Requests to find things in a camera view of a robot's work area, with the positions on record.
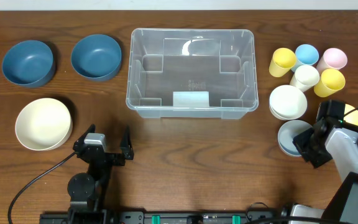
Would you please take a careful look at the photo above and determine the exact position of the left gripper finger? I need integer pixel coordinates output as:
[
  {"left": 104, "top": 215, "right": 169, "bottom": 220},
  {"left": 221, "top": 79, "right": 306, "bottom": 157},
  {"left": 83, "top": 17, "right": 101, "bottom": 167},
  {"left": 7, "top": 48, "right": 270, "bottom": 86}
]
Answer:
[
  {"left": 120, "top": 126, "right": 134, "bottom": 160},
  {"left": 73, "top": 124, "right": 96, "bottom": 152}
]

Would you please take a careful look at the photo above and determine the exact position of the grey small bowl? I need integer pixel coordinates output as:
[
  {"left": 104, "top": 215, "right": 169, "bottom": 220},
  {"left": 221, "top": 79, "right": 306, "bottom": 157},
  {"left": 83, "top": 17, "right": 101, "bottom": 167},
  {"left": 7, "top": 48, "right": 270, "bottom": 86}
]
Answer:
[{"left": 277, "top": 120, "right": 312, "bottom": 157}]

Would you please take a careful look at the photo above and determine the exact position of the white small bowl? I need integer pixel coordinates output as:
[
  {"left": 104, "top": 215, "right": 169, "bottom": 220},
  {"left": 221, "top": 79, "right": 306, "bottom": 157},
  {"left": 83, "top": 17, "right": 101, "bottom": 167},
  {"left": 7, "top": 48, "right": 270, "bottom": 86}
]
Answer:
[{"left": 269, "top": 85, "right": 308, "bottom": 120}]

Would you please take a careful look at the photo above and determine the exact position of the yellow small bowl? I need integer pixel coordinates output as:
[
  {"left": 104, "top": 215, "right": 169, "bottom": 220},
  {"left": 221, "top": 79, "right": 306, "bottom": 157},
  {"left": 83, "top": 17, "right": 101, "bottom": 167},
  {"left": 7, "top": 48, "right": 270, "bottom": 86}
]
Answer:
[{"left": 344, "top": 104, "right": 358, "bottom": 126}]

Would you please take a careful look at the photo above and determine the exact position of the yellow cup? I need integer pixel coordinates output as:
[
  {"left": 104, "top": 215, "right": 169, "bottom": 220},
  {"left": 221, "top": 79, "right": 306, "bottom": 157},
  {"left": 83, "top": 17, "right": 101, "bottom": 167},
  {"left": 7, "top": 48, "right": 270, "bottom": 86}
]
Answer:
[
  {"left": 313, "top": 68, "right": 346, "bottom": 98},
  {"left": 268, "top": 48, "right": 296, "bottom": 77}
]

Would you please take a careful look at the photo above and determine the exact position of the white cup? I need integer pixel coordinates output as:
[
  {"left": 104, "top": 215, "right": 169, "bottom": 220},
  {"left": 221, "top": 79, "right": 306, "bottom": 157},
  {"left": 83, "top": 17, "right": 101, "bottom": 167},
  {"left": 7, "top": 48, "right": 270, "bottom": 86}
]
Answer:
[{"left": 290, "top": 65, "right": 320, "bottom": 92}]

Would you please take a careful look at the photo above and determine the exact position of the light blue cup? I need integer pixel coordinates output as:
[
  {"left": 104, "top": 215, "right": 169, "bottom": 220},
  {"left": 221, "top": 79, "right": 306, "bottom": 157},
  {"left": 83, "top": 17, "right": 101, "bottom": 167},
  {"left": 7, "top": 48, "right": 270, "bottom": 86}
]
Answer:
[{"left": 291, "top": 44, "right": 319, "bottom": 72}]

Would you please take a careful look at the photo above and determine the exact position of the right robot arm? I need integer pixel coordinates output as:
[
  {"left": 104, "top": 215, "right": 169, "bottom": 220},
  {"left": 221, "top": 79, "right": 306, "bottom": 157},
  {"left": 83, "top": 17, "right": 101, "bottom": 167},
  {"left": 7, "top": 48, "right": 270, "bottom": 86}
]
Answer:
[{"left": 277, "top": 117, "right": 358, "bottom": 223}]

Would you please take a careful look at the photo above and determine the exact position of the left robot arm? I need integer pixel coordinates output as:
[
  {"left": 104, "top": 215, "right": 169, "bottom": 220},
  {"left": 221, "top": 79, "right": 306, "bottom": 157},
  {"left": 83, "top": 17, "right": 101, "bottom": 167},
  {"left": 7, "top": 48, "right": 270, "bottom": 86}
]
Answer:
[{"left": 67, "top": 124, "right": 134, "bottom": 212}]

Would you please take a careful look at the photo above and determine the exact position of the cream large bowl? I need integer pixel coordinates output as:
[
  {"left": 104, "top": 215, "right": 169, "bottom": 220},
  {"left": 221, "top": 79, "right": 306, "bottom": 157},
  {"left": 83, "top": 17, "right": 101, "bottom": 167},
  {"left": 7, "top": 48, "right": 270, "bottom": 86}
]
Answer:
[{"left": 15, "top": 98, "right": 73, "bottom": 151}]

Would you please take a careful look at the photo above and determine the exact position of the clear plastic storage bin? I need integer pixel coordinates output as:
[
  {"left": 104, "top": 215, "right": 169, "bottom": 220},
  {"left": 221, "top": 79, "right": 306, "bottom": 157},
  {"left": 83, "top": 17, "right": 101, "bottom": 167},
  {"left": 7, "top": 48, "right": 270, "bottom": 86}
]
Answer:
[{"left": 126, "top": 28, "right": 259, "bottom": 119}]

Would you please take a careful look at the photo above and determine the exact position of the pink cup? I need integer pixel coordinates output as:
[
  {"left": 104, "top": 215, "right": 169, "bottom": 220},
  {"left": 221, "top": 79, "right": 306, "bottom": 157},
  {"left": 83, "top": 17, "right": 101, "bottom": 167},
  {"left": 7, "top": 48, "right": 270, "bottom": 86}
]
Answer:
[{"left": 316, "top": 48, "right": 348, "bottom": 74}]

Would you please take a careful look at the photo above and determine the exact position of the dark blue bowl near bin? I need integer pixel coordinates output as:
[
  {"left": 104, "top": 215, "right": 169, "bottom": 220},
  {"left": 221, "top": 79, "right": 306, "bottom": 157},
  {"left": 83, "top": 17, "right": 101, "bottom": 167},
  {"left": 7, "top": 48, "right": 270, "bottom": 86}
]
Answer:
[{"left": 71, "top": 34, "right": 122, "bottom": 82}]

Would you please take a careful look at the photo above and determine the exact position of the dark blue bowl far left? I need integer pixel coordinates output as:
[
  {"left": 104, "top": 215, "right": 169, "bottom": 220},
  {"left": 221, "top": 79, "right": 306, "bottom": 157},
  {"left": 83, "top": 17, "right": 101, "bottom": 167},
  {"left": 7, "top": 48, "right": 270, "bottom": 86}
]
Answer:
[{"left": 2, "top": 40, "right": 56, "bottom": 88}]

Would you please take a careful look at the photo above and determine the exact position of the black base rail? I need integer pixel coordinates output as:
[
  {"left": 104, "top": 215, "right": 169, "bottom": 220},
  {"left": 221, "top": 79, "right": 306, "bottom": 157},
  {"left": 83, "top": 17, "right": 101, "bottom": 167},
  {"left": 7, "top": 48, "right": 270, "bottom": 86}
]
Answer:
[{"left": 39, "top": 209, "right": 277, "bottom": 224}]

